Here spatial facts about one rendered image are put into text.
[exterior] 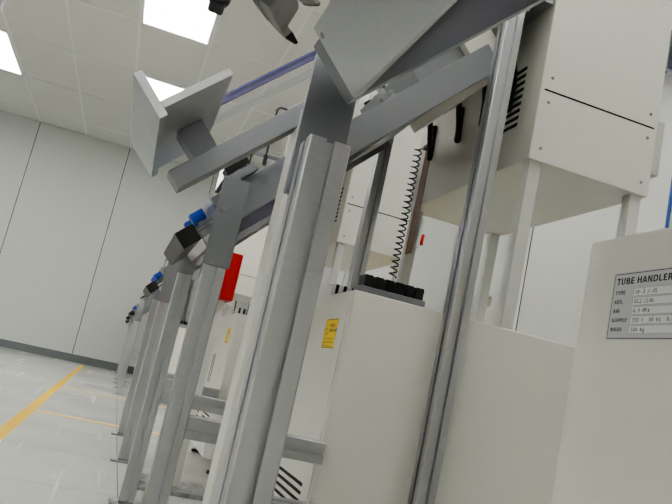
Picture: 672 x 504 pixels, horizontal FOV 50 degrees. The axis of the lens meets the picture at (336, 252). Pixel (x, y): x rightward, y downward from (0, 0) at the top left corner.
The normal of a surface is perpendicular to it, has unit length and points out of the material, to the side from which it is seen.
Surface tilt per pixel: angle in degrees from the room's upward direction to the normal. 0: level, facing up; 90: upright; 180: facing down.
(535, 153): 90
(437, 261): 90
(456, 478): 90
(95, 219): 90
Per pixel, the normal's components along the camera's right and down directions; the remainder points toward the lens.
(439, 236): 0.29, -0.11
